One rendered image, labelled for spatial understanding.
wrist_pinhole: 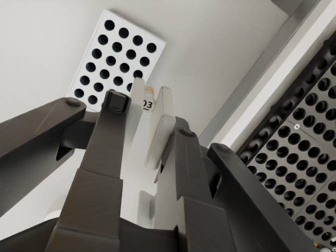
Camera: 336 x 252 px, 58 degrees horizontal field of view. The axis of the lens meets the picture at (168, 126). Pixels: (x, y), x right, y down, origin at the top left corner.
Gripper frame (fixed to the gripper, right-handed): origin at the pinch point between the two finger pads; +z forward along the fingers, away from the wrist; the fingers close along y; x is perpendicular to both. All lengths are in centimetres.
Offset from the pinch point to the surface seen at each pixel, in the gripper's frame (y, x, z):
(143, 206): 4.7, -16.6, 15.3
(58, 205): -6.4, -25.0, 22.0
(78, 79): -8.0, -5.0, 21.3
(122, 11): -5.4, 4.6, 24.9
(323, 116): 17.8, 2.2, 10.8
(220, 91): 10.9, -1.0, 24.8
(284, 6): 16.9, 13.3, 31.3
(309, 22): 12.8, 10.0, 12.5
